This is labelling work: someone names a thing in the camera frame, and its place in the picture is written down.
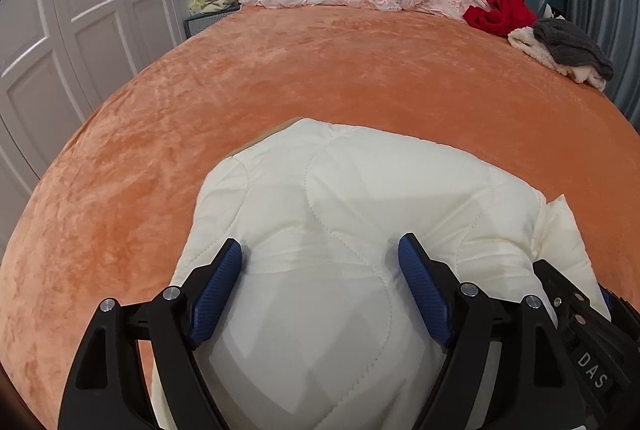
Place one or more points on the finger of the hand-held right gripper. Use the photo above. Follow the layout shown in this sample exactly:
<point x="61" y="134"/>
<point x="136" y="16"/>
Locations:
<point x="585" y="340"/>
<point x="625" y="325"/>

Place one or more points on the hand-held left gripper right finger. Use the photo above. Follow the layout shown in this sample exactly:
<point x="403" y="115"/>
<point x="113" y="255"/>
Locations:
<point x="422" y="285"/>

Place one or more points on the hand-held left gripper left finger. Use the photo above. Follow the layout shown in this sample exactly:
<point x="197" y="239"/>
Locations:
<point x="220" y="280"/>

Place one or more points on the white quilted jacket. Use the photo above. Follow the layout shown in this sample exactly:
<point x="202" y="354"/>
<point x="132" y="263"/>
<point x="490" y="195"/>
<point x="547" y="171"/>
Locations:
<point x="340" y="190"/>

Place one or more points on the orange plush bed blanket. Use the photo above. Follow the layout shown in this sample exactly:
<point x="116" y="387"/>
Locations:
<point x="300" y="69"/>

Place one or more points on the grey nightstand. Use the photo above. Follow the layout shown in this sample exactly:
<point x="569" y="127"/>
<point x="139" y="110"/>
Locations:
<point x="205" y="23"/>

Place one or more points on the cream fleece garment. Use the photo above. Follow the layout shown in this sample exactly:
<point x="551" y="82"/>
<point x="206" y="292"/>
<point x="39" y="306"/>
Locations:
<point x="535" y="43"/>

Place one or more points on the pale yellow cloth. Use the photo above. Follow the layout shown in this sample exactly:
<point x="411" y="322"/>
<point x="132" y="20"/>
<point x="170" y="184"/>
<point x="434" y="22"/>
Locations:
<point x="215" y="2"/>

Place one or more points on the grey knit garment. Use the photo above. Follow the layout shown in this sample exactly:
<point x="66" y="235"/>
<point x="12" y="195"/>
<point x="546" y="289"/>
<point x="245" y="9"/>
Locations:
<point x="570" y="42"/>

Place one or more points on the red garment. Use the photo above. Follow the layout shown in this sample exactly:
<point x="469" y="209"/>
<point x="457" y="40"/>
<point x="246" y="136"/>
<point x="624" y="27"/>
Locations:
<point x="505" y="12"/>

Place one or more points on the white panelled wardrobe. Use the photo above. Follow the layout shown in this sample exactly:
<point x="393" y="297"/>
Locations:
<point x="75" y="9"/>

